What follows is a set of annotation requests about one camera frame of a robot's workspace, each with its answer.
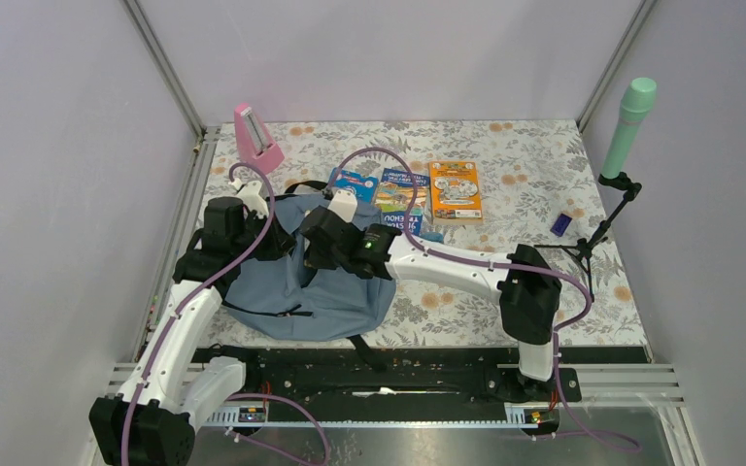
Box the orange book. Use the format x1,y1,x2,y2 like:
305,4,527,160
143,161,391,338
428,160,484,225

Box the blue round package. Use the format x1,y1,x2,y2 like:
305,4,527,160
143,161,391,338
329,168,379,204

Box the pink metronome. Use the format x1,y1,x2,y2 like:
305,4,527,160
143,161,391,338
234,103,285,175

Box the black tripod stand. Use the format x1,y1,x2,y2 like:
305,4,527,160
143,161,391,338
533,172,643,304

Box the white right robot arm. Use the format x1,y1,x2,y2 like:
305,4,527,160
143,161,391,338
299,207,561,400

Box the mint green microphone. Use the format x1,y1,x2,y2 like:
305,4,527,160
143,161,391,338
600,77,658,180

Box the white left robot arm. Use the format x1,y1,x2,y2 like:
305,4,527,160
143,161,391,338
88,196,285,465

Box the blue treehouse book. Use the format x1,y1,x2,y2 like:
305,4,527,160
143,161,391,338
374,168,430,236

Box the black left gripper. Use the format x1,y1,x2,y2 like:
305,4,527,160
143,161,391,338
232,206,296,261

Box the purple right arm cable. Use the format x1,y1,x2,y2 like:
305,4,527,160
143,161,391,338
324,147,643,454

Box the floral tablecloth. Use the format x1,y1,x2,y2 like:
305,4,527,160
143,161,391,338
199,119,648,348

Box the blue student backpack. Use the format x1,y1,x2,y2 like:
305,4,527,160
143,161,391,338
222,181,396,373

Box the small blue label jar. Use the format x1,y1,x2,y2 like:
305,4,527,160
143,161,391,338
421,231,444,244

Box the purple toy brick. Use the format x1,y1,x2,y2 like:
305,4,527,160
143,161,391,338
550,213,573,237

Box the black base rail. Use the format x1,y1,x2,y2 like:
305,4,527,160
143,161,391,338
138,344,584,426

